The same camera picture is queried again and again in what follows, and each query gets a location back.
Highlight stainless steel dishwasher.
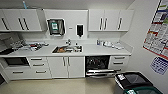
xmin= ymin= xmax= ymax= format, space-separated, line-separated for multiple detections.
xmin=84 ymin=54 xmax=118 ymax=80

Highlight white mug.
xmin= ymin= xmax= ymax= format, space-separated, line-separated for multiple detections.
xmin=74 ymin=46 xmax=81 ymax=53

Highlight small blue-label bottle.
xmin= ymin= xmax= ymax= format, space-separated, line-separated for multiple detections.
xmin=96 ymin=39 xmax=101 ymax=46

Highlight chrome faucet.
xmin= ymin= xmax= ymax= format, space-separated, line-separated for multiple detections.
xmin=65 ymin=38 xmax=72 ymax=47

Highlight steel sink basin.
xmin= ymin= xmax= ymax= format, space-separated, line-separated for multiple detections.
xmin=51 ymin=45 xmax=83 ymax=54

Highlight black soap dispenser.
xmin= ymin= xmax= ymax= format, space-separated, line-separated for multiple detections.
xmin=76 ymin=23 xmax=84 ymax=38

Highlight orange bowl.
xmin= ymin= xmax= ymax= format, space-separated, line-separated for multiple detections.
xmin=57 ymin=47 xmax=68 ymax=53

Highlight white double-door sink cabinet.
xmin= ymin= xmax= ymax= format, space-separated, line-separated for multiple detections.
xmin=46 ymin=55 xmax=86 ymax=79

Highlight steel paper towel dispenser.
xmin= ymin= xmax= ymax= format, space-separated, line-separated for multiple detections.
xmin=46 ymin=18 xmax=66 ymax=37

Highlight white drawer stack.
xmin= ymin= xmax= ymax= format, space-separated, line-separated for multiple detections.
xmin=109 ymin=54 xmax=130 ymax=72
xmin=28 ymin=56 xmax=52 ymax=80

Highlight red and black utensils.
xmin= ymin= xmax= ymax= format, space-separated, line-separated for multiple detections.
xmin=29 ymin=42 xmax=48 ymax=52

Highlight black-lid trash bin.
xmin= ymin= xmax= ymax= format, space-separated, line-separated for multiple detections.
xmin=114 ymin=71 xmax=153 ymax=94

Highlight black microwave oven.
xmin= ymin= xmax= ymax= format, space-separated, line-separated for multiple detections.
xmin=3 ymin=57 xmax=30 ymax=68

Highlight white wide drawer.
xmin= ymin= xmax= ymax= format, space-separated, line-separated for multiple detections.
xmin=3 ymin=66 xmax=33 ymax=81

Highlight pale blue plastic bottle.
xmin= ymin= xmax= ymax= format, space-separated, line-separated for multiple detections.
xmin=22 ymin=0 xmax=28 ymax=10

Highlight wire dish rack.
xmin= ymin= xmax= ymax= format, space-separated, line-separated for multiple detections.
xmin=12 ymin=39 xmax=30 ymax=50

